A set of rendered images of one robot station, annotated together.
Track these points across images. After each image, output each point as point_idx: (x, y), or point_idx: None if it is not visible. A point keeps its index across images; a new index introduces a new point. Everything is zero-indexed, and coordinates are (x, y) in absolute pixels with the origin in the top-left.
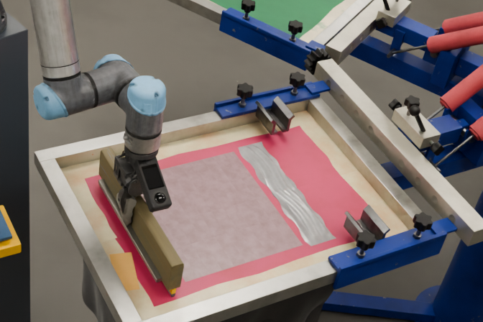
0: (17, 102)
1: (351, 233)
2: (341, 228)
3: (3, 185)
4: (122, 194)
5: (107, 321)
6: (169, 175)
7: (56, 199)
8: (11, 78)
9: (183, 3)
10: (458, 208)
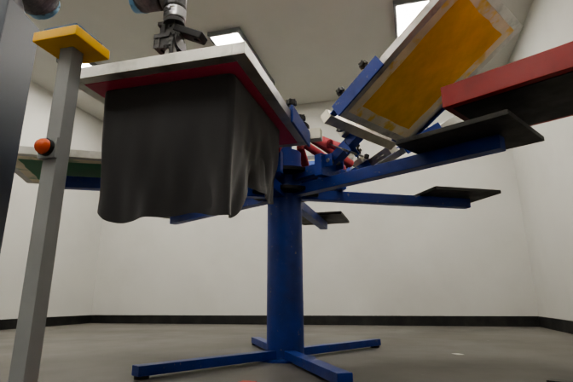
0: (25, 78)
1: None
2: None
3: (2, 150)
4: (172, 39)
5: (152, 184)
6: None
7: (110, 66)
8: (26, 54)
9: (72, 154)
10: None
